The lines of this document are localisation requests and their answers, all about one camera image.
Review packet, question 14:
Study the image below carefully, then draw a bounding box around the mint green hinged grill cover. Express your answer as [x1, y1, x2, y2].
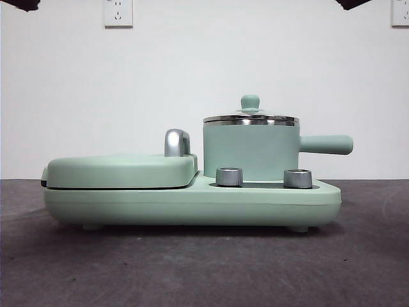
[41, 152, 199, 189]

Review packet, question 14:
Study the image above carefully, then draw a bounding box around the white wall socket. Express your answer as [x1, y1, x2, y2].
[104, 0, 134, 29]
[391, 0, 409, 28]

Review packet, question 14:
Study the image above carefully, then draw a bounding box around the chrome grill cover handle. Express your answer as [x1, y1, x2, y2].
[164, 129, 192, 157]

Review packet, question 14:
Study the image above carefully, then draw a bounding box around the mint green pot with handle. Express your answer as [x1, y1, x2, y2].
[203, 120, 354, 180]

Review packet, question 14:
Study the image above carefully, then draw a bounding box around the glass pot lid green knob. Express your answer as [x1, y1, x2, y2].
[203, 94, 300, 122]

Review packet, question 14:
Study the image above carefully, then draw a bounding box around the mint green breakfast machine base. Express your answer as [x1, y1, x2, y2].
[43, 171, 342, 232]

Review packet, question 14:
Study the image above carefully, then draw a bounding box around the silver control knob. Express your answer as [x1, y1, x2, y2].
[283, 168, 313, 189]
[215, 167, 243, 187]

